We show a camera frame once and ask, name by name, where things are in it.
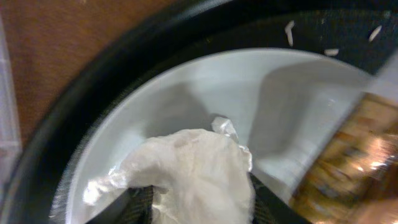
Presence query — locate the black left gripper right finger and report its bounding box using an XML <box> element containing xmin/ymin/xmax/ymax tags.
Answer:
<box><xmin>250</xmin><ymin>174</ymin><xmax>311</xmax><ymax>224</ymax></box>

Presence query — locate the clear plastic bin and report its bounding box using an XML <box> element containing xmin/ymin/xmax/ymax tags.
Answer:
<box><xmin>1</xmin><ymin>21</ymin><xmax>22</xmax><ymax>188</ymax></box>

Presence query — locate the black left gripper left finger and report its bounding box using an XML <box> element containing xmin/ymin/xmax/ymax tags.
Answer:
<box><xmin>86</xmin><ymin>186</ymin><xmax>153</xmax><ymax>224</ymax></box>

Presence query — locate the grey round plate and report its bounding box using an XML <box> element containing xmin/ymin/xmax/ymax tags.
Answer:
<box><xmin>49</xmin><ymin>49</ymin><xmax>372</xmax><ymax>223</ymax></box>

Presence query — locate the gold foil wrapper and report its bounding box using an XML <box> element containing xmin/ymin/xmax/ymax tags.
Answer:
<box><xmin>289</xmin><ymin>93</ymin><xmax>397</xmax><ymax>223</ymax></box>

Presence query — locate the round black tray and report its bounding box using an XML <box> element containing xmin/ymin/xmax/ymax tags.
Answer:
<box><xmin>1</xmin><ymin>1</ymin><xmax>397</xmax><ymax>223</ymax></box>

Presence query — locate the white tissue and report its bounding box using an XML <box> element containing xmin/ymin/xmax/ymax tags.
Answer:
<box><xmin>83</xmin><ymin>117</ymin><xmax>255</xmax><ymax>224</ymax></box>

